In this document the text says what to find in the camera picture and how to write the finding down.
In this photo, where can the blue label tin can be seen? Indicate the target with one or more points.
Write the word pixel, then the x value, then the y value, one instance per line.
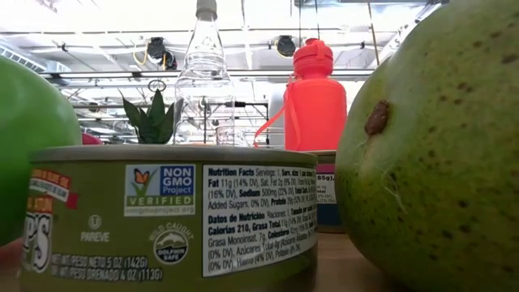
pixel 326 219

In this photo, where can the olive label tuna can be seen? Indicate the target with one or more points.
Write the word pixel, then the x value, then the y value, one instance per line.
pixel 162 243

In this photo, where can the green apple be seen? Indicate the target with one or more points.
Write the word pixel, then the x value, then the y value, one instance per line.
pixel 36 142

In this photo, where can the snake plant in white pot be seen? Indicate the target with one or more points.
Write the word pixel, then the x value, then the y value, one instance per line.
pixel 156 121

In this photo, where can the clear plastic water bottle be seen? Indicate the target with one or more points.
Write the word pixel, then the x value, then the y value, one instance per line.
pixel 204 81

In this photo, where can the white building column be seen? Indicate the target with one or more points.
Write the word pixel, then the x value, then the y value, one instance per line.
pixel 277 113

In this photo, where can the orange plastic bottle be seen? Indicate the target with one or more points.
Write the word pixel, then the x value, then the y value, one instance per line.
pixel 316 113

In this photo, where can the black metal rack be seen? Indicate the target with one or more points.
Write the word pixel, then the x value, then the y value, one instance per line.
pixel 236 104

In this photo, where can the green pear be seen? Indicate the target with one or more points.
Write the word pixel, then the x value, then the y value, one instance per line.
pixel 438 162

